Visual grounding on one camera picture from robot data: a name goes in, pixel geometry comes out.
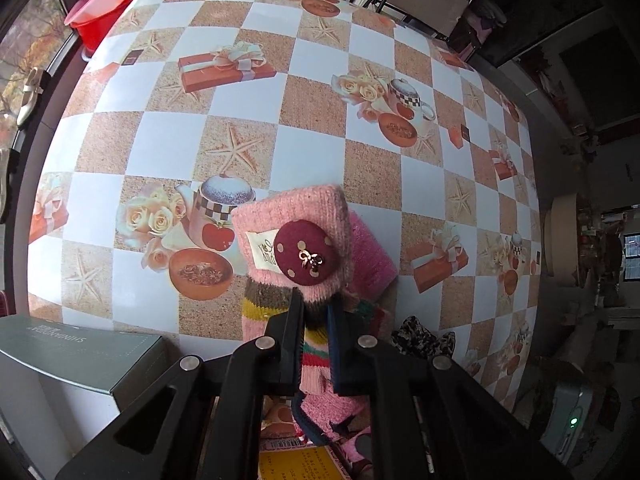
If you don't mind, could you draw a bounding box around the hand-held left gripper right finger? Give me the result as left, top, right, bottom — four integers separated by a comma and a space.
327, 304, 576, 480

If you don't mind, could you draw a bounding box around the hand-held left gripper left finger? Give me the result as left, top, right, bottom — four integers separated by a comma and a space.
55, 291, 306, 480

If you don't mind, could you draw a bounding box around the grey-green cardboard box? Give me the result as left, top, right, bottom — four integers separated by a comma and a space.
0, 314, 169, 461

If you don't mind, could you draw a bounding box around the pink fuzzy sock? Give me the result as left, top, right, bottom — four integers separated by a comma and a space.
295, 390, 374, 466

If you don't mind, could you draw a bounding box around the leopard print scrunchie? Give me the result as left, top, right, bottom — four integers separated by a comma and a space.
390, 316, 457, 359

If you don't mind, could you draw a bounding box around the pink patterned carton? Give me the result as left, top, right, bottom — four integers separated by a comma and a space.
257, 397, 359, 480

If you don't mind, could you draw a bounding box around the checkered printed tablecloth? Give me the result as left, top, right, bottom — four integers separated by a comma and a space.
27, 0, 544, 411

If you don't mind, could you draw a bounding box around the round wooden board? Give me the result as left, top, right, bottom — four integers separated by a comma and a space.
542, 192, 584, 289

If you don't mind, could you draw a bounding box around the white appliance with green light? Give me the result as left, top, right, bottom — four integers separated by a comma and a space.
542, 380, 597, 467

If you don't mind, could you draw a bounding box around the folding chair brown seat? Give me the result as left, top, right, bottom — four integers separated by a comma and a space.
375, 0, 474, 47

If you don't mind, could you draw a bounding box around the cream strap shoe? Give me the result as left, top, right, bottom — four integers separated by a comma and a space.
0, 147, 14, 224
17, 67, 51, 129

